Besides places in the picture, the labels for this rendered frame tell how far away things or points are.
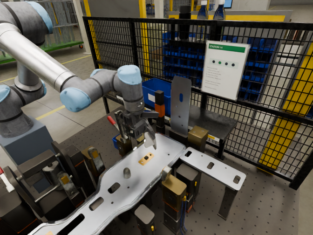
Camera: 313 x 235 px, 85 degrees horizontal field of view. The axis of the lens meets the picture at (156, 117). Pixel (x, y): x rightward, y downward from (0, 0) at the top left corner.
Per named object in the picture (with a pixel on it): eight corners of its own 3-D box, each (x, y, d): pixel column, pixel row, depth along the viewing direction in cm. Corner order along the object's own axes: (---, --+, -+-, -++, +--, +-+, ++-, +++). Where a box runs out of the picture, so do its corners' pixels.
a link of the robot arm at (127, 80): (123, 62, 61) (144, 65, 58) (128, 90, 67) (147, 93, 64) (109, 70, 55) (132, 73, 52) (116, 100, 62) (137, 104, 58)
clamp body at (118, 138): (131, 185, 107) (122, 143, 87) (121, 176, 113) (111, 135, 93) (139, 178, 111) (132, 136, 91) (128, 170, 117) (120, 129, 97)
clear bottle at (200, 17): (202, 41, 102) (207, 0, 90) (193, 40, 105) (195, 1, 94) (207, 39, 106) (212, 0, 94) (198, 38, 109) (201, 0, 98)
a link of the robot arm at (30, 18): (6, 96, 93) (-11, -8, 55) (32, 86, 103) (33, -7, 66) (23, 111, 93) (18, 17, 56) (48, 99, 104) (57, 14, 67)
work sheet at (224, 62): (235, 101, 98) (250, 44, 81) (200, 91, 111) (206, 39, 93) (237, 100, 99) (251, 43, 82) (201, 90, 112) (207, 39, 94)
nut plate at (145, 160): (143, 166, 81) (143, 164, 81) (137, 162, 83) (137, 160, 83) (154, 155, 86) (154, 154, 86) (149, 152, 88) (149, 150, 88)
